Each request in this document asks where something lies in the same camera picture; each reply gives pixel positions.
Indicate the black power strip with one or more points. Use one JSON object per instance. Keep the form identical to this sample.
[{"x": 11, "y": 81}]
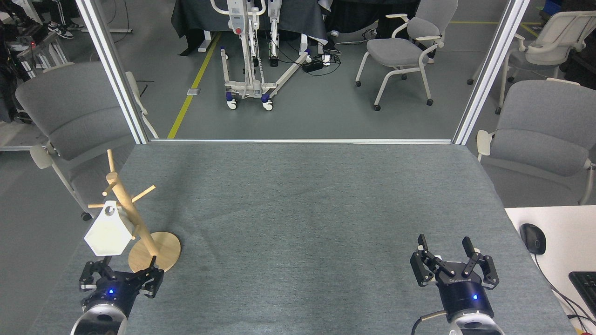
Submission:
[{"x": 312, "y": 65}]

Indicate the grey office chair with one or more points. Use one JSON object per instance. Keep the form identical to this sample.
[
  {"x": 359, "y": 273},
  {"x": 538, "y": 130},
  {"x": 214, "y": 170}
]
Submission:
[
  {"x": 74, "y": 111},
  {"x": 545, "y": 135}
]

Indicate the white desk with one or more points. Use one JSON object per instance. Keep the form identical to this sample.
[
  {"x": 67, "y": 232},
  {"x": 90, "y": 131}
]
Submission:
[{"x": 568, "y": 232}]

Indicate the silver frame crossbar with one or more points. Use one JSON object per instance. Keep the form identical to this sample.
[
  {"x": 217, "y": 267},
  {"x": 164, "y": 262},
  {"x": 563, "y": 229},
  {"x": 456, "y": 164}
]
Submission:
[{"x": 302, "y": 140}]

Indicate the metal floor plate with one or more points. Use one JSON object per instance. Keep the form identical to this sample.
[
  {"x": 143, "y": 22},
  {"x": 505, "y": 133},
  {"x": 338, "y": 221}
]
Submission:
[{"x": 193, "y": 91}]

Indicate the wooden cup rack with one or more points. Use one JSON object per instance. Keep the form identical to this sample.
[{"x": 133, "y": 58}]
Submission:
[{"x": 156, "y": 253}]

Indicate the black computer mouse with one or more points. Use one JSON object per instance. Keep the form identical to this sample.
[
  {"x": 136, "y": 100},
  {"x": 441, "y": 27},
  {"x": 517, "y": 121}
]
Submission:
[{"x": 533, "y": 238}]

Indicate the white mesh office chair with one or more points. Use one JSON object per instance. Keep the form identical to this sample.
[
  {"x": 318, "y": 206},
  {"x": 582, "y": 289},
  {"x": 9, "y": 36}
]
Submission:
[{"x": 558, "y": 32}]

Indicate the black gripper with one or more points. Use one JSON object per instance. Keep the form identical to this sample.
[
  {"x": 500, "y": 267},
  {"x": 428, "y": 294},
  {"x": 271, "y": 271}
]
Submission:
[
  {"x": 465, "y": 298},
  {"x": 114, "y": 291}
]

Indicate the white stand on wheels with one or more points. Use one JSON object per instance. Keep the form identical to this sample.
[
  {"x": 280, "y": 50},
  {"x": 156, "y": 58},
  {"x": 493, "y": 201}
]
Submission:
[{"x": 253, "y": 86}]

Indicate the person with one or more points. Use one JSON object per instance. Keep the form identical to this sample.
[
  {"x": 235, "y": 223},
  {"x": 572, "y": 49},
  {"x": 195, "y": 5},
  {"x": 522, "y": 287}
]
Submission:
[{"x": 60, "y": 18}]

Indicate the white hexagonal cup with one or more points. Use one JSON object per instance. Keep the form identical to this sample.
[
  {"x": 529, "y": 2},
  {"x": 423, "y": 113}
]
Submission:
[{"x": 109, "y": 232}]

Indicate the black table cloth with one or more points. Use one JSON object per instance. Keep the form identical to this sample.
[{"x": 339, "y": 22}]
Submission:
[{"x": 293, "y": 18}]

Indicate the dark equipment rack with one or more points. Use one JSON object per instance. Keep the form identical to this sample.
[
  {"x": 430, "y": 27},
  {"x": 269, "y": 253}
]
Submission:
[{"x": 18, "y": 51}]

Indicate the grey chair with white frame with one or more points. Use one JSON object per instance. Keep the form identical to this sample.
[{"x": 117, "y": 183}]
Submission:
[{"x": 400, "y": 51}]

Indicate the black keyboard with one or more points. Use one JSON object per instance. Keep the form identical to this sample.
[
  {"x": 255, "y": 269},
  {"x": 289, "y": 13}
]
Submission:
[{"x": 585, "y": 288}]

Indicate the silver frame post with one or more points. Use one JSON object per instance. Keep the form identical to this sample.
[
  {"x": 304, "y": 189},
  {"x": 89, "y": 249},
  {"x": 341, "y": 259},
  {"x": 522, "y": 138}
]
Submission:
[
  {"x": 489, "y": 70},
  {"x": 114, "y": 70}
]

